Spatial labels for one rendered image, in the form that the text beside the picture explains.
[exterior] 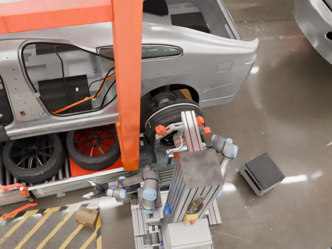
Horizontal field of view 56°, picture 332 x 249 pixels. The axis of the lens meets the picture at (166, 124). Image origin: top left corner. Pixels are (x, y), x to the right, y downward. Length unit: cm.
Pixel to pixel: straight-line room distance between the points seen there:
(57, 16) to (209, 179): 128
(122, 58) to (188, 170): 83
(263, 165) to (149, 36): 220
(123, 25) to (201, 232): 173
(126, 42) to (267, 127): 331
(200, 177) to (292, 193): 268
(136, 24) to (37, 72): 233
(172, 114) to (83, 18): 168
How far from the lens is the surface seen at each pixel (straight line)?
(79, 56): 405
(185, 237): 270
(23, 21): 187
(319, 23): 488
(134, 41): 199
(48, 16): 184
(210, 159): 207
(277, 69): 569
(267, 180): 409
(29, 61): 413
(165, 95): 359
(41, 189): 387
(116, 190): 276
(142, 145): 386
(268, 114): 504
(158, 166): 404
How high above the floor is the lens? 385
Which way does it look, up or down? 58 degrees down
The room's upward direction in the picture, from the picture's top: 9 degrees clockwise
